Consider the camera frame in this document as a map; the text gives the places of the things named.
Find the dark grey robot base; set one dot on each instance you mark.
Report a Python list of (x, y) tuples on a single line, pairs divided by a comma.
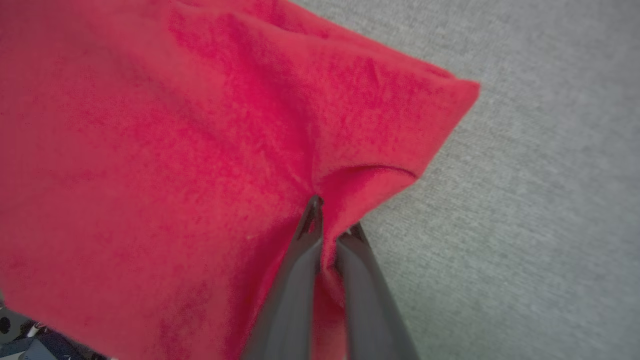
[(45, 346)]

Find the red and white garment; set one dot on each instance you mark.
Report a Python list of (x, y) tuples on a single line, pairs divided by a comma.
[(150, 150)]

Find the grey fabric sofa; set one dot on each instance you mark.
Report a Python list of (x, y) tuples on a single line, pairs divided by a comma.
[(525, 200)]

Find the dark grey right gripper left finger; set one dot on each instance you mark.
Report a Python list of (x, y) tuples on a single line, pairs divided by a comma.
[(290, 300)]

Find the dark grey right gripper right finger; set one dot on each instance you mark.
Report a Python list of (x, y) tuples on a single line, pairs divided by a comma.
[(372, 310)]

